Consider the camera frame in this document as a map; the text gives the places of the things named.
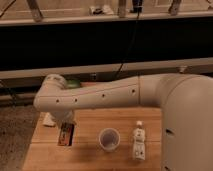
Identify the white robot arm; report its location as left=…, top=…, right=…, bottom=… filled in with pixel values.
left=34, top=73, right=213, bottom=171

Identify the white sponge block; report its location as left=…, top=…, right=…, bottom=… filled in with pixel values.
left=43, top=113, right=56, bottom=127

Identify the green bowl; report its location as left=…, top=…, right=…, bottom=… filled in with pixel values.
left=67, top=79, right=81, bottom=89

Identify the white glue bottle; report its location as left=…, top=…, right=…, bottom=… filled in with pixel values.
left=133, top=121, right=146, bottom=160

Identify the black power cable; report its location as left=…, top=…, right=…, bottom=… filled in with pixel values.
left=110, top=9, right=142, bottom=82

